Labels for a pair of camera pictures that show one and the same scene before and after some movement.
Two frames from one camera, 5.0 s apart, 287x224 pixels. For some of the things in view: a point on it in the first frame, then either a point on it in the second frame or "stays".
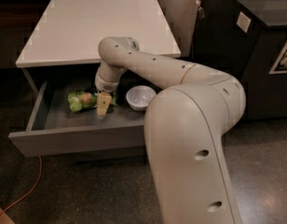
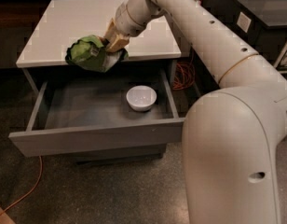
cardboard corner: (1, 217) stays
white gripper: (105, 85) to (125, 21)
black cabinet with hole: (246, 33) stays
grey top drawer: (54, 128) stays
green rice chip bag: (78, 99) to (90, 52)
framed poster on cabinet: (283, 65) stays
